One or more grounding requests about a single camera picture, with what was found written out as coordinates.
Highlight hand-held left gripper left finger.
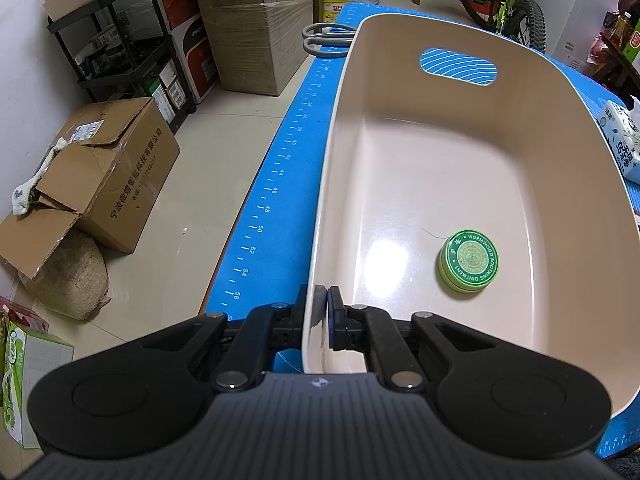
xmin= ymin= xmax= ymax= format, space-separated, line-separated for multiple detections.
xmin=127 ymin=285 xmax=310 ymax=394

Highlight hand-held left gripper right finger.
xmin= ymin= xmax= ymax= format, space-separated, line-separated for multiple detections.
xmin=327 ymin=285 xmax=502 ymax=394

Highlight round green ointment tin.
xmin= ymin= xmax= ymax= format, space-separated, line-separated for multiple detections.
xmin=437 ymin=230 xmax=501 ymax=293

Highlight beige plastic basin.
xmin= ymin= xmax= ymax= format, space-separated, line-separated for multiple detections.
xmin=301 ymin=14 xmax=640 ymax=417

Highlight blue silicone mat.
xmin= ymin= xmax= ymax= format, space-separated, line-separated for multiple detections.
xmin=205 ymin=2 xmax=640 ymax=461

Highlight beige woven sack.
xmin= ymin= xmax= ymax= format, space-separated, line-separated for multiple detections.
xmin=20 ymin=232 xmax=112 ymax=322

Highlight open brown cardboard box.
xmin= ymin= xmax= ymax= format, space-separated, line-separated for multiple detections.
xmin=0 ymin=96 xmax=181 ymax=281

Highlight green printed carton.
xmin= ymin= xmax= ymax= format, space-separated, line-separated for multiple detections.
xmin=0 ymin=320 xmax=76 ymax=449

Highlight grey scissors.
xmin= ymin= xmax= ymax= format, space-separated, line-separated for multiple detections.
xmin=301 ymin=22 xmax=359 ymax=59

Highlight white sock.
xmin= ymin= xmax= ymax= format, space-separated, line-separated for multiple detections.
xmin=12 ymin=137 xmax=69 ymax=217

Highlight red and white appliance box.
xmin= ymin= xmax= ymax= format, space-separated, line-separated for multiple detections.
xmin=152 ymin=0 xmax=221 ymax=106

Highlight large taped cardboard box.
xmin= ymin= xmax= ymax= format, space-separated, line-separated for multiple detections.
xmin=187 ymin=0 xmax=322 ymax=97

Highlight black utility cart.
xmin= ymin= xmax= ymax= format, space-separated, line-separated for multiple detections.
xmin=47 ymin=0 xmax=197 ymax=134

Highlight white tissue pack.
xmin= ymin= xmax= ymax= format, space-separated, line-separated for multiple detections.
xmin=595 ymin=95 xmax=640 ymax=185

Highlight yellow-green bicycle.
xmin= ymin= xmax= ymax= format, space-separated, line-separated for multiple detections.
xmin=455 ymin=0 xmax=549 ymax=54

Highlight white cabinet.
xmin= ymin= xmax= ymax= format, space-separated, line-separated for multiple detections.
xmin=547 ymin=0 xmax=640 ymax=81

